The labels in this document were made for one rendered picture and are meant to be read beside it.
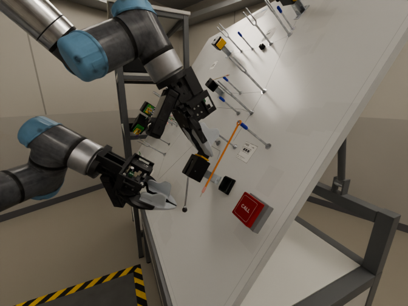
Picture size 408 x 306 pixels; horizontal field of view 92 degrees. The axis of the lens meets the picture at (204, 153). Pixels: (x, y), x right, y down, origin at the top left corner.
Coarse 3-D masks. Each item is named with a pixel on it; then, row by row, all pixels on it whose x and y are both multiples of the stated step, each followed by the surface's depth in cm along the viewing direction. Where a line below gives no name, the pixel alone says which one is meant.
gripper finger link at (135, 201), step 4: (136, 196) 46; (124, 200) 44; (128, 200) 45; (132, 200) 44; (136, 200) 45; (140, 200) 45; (132, 204) 44; (136, 204) 44; (140, 204) 45; (144, 204) 46; (148, 204) 46; (140, 208) 45; (144, 208) 46; (148, 208) 46; (152, 208) 46
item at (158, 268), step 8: (144, 216) 76; (144, 224) 76; (152, 240) 64; (152, 248) 61; (152, 256) 62; (160, 264) 55; (160, 272) 52; (160, 280) 50; (160, 288) 52; (168, 296) 46; (168, 304) 44
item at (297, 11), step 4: (276, 0) 64; (280, 0) 60; (284, 0) 59; (288, 0) 57; (292, 0) 56; (300, 0) 58; (284, 4) 60; (288, 4) 59; (292, 4) 59; (296, 4) 60; (300, 4) 60; (296, 8) 60; (300, 8) 61; (304, 8) 60; (296, 12) 61; (300, 12) 60; (296, 16) 61; (300, 16) 61
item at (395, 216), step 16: (336, 176) 68; (320, 192) 72; (336, 192) 68; (352, 208) 63; (368, 208) 59; (384, 208) 58; (384, 224) 55; (384, 240) 56; (368, 256) 60; (384, 256) 58
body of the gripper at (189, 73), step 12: (180, 72) 41; (192, 72) 44; (156, 84) 43; (168, 84) 41; (180, 84) 45; (192, 84) 45; (180, 96) 44; (192, 96) 45; (204, 96) 45; (180, 108) 43; (192, 108) 45; (204, 108) 46; (180, 120) 47
